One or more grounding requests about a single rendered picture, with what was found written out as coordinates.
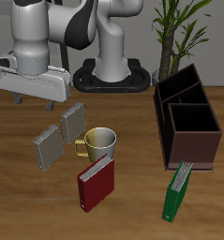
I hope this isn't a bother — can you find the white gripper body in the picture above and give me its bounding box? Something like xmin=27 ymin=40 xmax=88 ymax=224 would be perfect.
xmin=0 ymin=64 xmax=72 ymax=104

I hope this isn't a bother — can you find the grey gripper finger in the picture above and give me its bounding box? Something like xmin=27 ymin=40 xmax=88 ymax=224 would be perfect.
xmin=45 ymin=99 xmax=57 ymax=113
xmin=10 ymin=91 xmax=24 ymax=105

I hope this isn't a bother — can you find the yellow-grey book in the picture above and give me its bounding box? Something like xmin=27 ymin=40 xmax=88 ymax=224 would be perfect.
xmin=31 ymin=123 xmax=66 ymax=173
xmin=59 ymin=100 xmax=88 ymax=145

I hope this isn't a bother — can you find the red book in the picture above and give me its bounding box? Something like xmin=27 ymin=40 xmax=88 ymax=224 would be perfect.
xmin=77 ymin=153 xmax=116 ymax=214

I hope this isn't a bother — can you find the dark brown desk caddy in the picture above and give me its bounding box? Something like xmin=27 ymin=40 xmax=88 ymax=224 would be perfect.
xmin=153 ymin=63 xmax=224 ymax=173

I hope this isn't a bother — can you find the green book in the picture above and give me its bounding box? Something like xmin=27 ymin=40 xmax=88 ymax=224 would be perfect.
xmin=161 ymin=159 xmax=194 ymax=224

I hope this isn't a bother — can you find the yellow and white mug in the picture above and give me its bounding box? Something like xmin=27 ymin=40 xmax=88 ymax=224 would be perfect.
xmin=73 ymin=126 xmax=118 ymax=164

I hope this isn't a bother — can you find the green pot plant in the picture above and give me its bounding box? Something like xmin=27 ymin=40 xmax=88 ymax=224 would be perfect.
xmin=151 ymin=0 xmax=213 ymax=86

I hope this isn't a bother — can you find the flat black base plate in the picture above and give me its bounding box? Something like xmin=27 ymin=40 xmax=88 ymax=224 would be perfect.
xmin=72 ymin=57 xmax=152 ymax=94

